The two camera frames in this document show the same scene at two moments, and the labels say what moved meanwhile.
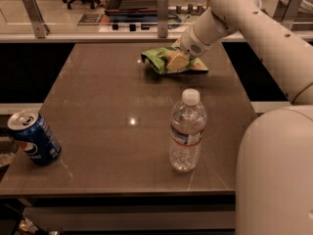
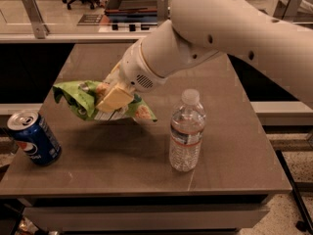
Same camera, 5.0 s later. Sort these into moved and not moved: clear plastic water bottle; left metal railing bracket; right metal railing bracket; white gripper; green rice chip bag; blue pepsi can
Moved: white gripper; green rice chip bag
Not moved: blue pepsi can; right metal railing bracket; clear plastic water bottle; left metal railing bracket
